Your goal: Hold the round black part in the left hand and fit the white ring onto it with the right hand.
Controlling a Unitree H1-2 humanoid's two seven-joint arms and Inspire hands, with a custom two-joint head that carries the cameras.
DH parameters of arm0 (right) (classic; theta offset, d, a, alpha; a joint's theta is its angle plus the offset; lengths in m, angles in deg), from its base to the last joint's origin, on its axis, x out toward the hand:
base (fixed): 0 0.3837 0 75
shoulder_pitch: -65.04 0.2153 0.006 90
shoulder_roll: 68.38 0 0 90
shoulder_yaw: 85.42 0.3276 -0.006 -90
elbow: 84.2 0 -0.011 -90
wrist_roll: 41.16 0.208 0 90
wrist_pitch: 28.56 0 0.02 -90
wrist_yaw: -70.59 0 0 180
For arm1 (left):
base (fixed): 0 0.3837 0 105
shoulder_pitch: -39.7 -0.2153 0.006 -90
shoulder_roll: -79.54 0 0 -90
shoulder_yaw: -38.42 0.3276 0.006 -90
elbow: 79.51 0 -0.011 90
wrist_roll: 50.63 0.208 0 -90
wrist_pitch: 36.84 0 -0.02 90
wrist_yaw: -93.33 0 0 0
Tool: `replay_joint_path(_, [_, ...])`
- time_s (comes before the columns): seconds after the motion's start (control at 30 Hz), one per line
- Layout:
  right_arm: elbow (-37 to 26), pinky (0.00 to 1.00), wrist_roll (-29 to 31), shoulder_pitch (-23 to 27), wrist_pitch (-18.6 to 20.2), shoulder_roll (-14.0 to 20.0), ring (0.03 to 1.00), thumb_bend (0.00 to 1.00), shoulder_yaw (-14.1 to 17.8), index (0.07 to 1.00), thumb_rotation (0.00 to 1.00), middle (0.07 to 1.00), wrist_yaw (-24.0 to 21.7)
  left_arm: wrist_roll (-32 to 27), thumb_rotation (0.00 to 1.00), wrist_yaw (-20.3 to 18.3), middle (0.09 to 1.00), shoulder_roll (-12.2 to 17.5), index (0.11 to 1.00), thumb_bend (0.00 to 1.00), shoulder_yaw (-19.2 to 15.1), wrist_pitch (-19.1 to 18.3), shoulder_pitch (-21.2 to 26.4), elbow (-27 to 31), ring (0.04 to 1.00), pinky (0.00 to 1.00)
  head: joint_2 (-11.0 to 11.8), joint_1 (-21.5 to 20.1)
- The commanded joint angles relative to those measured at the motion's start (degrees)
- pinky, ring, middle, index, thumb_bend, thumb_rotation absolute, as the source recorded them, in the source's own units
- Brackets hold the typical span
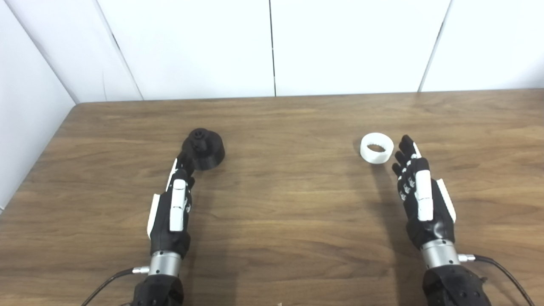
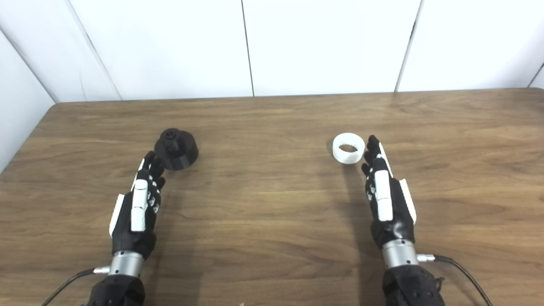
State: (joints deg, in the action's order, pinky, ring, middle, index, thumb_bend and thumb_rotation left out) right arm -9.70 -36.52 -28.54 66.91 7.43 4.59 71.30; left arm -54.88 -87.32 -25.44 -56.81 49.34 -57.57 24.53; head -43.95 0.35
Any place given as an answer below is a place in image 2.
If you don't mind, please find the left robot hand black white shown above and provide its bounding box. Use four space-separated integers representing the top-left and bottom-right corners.
109 150 166 260

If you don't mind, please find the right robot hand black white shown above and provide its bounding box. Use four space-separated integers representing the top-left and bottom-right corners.
361 135 417 250

